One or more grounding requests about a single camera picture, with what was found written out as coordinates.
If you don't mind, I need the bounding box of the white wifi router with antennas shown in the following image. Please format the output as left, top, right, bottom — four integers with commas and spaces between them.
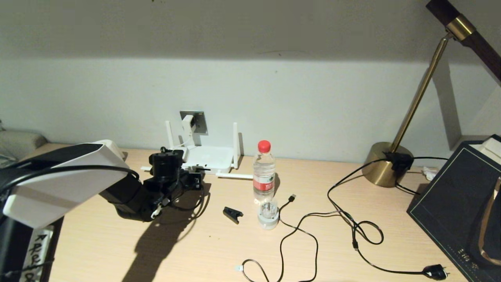
141, 121, 254, 180

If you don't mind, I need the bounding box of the white power adapter with cord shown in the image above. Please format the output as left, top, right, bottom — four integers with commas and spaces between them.
172, 115, 197, 151

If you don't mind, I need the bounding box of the small black plastic clip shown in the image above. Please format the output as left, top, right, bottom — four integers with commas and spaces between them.
223, 206, 244, 224

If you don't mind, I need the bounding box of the clear water bottle red cap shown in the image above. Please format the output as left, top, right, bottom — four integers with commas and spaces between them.
253, 140, 277, 204

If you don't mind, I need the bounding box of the white toilet paper roll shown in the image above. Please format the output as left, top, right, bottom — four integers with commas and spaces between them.
95, 139, 125, 161

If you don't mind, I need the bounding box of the small white clear-dome humidifier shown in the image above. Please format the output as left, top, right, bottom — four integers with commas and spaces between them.
258, 197, 280, 230

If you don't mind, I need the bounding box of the white handwritten label tape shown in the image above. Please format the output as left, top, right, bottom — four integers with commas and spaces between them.
23, 226, 54, 282

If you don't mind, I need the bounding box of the grey cushion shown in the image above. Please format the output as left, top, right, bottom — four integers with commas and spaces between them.
0, 130, 48, 159

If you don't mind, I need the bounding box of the brass desk lamp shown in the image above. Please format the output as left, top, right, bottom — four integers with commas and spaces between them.
362, 0, 501, 188

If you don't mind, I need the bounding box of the black block on lamp base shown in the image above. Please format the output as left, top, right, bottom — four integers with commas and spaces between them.
386, 152, 414, 173

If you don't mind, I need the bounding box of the dark blue gift bag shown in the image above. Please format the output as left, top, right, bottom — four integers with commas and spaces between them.
407, 135, 501, 282

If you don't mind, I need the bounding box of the white box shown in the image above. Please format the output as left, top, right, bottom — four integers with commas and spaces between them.
472, 138, 501, 167

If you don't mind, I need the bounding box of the grey wall power socket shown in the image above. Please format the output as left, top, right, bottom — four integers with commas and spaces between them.
180, 111, 208, 135

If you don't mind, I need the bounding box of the black cable with white tag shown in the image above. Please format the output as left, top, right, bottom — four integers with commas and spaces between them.
235, 258, 270, 282

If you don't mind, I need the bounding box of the black USB cable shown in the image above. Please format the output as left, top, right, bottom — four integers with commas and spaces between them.
279, 194, 385, 282

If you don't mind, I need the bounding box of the black lamp power cord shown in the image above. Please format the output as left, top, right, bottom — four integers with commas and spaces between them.
328, 157, 450, 281

